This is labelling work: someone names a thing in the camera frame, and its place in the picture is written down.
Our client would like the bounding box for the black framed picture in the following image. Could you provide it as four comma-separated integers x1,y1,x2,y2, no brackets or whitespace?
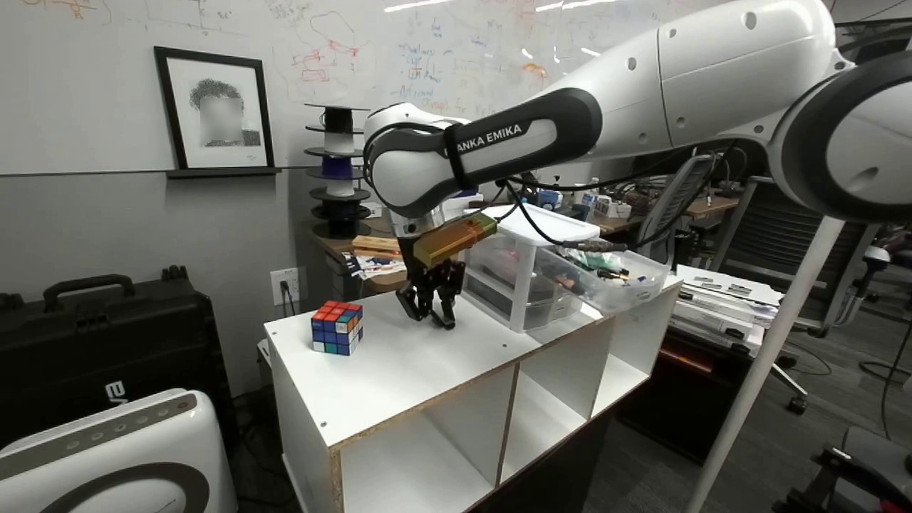
153,45,274,176

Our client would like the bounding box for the colourful rubik cube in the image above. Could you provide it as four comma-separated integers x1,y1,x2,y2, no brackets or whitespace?
311,298,365,355

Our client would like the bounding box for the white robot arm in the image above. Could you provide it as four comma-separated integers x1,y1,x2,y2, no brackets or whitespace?
362,0,912,328

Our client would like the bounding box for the stack of papers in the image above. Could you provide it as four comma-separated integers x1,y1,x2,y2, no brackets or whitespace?
671,265,783,348

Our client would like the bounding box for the wall power outlet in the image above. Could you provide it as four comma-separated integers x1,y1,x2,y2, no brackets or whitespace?
271,267,298,304

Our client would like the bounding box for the white rounded appliance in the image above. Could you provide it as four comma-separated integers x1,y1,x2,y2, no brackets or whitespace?
0,387,240,513

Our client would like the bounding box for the black filament spool stack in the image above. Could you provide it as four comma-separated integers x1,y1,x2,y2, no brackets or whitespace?
308,100,367,238

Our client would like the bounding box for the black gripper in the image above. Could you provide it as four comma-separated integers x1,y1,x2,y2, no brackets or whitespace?
395,235,465,331

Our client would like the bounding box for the orange wrist camera block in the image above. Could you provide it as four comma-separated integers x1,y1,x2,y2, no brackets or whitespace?
412,213,495,267

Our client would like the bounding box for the clear plastic drawer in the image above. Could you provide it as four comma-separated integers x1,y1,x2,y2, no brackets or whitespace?
538,248,670,312

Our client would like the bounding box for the grey tripod pole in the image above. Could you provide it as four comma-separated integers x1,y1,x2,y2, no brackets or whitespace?
684,217,844,513

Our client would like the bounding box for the white shelf cabinet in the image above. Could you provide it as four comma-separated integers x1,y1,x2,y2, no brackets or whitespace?
268,278,681,513

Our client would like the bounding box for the white plastic drawer unit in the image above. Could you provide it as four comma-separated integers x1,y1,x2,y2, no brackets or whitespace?
461,204,597,331

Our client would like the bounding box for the wooden desk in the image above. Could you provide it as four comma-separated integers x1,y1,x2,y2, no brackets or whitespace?
311,193,737,294

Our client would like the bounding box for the black hard case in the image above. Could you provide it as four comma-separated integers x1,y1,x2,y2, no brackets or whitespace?
0,265,233,445

